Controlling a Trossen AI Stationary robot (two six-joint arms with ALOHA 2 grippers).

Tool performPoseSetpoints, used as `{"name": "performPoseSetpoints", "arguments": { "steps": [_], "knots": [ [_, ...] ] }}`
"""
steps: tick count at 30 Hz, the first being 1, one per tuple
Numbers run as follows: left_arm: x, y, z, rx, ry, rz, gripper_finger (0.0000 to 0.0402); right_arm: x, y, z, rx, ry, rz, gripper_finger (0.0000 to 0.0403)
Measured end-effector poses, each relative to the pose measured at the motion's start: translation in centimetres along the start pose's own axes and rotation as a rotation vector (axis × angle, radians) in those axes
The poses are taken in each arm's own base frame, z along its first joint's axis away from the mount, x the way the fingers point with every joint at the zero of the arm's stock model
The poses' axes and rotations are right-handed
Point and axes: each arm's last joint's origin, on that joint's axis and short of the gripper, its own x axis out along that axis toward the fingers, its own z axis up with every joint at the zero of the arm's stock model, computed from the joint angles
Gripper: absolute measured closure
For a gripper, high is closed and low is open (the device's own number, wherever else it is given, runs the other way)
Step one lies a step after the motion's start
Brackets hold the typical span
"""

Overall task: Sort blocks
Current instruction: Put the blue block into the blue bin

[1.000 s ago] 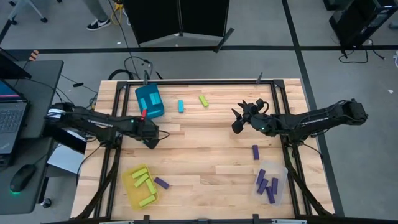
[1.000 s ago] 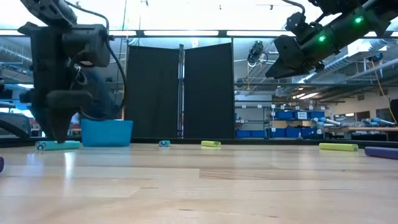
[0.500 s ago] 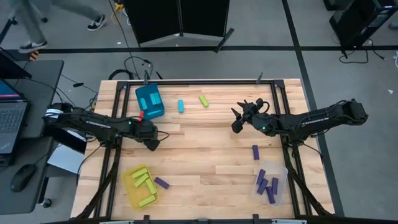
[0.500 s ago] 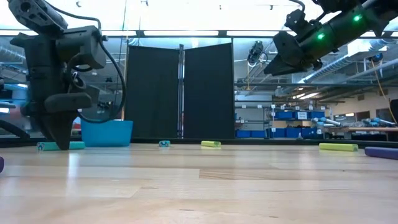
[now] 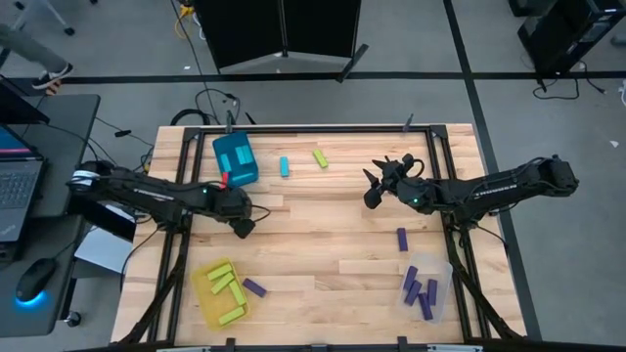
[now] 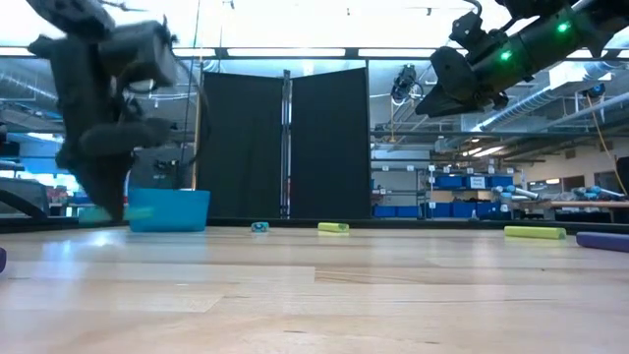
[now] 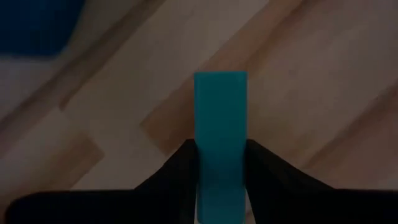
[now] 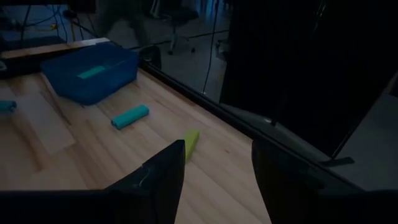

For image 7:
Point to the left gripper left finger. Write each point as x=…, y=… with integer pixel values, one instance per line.
x=177, y=174

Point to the teal rectangular block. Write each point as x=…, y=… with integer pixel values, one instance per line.
x=220, y=124

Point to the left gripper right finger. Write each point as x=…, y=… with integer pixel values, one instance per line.
x=267, y=174

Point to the blue plastic bin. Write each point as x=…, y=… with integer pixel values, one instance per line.
x=31, y=25

